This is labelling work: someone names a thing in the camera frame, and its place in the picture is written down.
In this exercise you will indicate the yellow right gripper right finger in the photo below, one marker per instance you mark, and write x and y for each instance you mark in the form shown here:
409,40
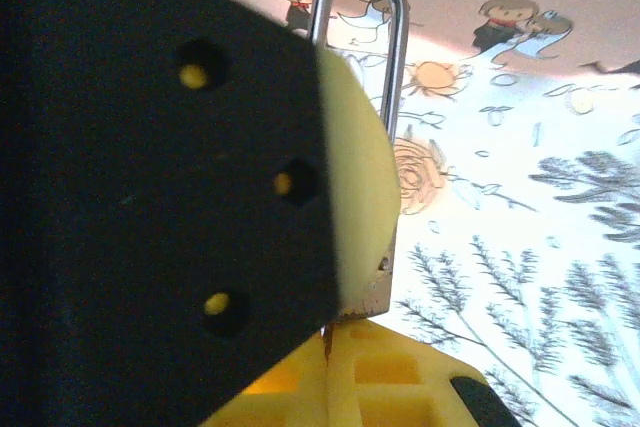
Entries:
400,397

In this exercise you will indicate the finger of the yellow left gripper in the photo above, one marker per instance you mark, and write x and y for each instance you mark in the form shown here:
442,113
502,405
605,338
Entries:
150,197

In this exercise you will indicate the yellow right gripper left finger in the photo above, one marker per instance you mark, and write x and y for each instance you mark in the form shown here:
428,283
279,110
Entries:
295,392

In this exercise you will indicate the small metal key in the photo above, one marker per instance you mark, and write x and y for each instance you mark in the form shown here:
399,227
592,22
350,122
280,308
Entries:
328,347

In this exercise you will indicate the brass padlock with steel shackle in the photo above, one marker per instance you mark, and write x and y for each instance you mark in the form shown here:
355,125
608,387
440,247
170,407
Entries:
397,47

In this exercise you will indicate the floral patterned tablecloth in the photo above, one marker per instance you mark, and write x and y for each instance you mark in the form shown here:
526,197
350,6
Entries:
500,247

